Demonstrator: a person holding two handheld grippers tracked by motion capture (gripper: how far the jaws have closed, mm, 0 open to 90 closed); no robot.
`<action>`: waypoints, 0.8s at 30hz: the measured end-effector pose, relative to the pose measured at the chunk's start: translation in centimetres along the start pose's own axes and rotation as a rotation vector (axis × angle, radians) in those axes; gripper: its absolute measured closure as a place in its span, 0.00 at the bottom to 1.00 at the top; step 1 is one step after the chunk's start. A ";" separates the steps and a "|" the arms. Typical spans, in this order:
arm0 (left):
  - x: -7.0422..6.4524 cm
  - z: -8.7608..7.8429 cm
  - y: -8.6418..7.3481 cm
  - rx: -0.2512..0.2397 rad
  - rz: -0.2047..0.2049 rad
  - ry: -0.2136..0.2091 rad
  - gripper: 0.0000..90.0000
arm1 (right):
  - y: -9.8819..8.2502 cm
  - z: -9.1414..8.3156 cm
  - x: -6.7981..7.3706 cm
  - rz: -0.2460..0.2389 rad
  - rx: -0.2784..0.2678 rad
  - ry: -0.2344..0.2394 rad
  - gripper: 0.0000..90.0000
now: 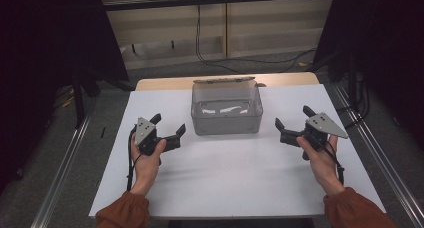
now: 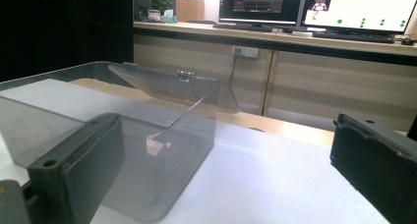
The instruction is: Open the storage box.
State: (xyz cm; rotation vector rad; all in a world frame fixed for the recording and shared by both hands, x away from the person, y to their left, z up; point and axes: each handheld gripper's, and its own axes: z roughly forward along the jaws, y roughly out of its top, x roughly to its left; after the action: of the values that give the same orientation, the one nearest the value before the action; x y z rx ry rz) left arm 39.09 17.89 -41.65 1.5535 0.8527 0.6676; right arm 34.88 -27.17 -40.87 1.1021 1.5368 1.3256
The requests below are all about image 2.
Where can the dark stand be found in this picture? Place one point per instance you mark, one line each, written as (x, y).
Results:
(413, 129)

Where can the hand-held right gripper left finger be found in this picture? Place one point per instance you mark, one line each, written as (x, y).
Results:
(82, 165)

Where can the long wooden counter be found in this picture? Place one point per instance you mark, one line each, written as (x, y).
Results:
(327, 83)

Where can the white wall socket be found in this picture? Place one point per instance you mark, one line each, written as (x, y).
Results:
(245, 51)

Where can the light blue tissue box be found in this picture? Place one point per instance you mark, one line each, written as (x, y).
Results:
(168, 17)

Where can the white-screen computer monitor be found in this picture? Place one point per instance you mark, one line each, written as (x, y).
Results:
(360, 8)

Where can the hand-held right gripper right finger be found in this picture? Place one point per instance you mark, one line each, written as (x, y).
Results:
(377, 158)

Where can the dark-screen computer monitor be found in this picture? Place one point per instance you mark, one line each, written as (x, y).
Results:
(259, 3)

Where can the black keyboard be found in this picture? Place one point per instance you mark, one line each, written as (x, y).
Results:
(242, 27)
(354, 37)

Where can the transparent grey lidded plastic box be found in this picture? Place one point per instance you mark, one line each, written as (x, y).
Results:
(170, 158)

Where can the black computer mouse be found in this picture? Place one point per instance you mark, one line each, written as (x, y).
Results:
(408, 41)

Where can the black curtain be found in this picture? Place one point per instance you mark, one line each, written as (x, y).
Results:
(65, 27)

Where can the brown cardboard box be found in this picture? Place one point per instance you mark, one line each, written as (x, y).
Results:
(190, 9)

